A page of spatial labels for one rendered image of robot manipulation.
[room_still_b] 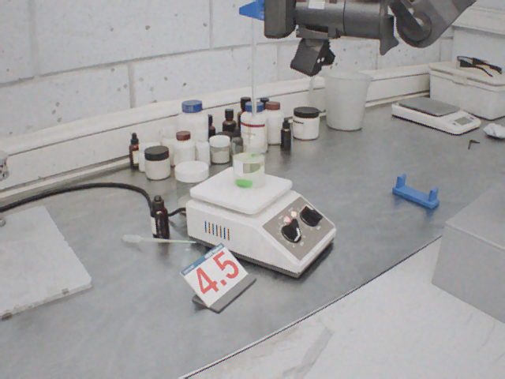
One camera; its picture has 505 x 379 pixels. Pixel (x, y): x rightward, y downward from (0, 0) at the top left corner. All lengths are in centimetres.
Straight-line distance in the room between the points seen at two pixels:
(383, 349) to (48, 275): 47
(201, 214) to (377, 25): 37
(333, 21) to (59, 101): 65
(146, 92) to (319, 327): 73
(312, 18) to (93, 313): 48
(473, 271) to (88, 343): 50
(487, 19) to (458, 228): 144
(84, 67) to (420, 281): 80
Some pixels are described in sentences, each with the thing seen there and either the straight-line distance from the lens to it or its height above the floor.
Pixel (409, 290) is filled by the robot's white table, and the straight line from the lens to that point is 68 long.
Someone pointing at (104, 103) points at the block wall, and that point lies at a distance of 109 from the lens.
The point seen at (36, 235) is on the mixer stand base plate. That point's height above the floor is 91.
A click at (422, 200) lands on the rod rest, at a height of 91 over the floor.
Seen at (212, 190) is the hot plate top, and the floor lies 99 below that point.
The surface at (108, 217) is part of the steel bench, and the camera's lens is 86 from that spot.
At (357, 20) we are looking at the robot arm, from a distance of 60.
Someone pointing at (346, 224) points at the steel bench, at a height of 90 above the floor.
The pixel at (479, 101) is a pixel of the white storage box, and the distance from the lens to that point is 167.
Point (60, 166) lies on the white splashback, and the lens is 105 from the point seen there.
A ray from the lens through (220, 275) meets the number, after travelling 65.
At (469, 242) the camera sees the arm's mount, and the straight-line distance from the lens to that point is 64.
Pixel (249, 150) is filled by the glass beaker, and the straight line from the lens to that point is 69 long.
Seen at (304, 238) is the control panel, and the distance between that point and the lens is 69.
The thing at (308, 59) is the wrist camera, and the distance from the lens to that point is 62.
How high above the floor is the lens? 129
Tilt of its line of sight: 25 degrees down
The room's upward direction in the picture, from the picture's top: straight up
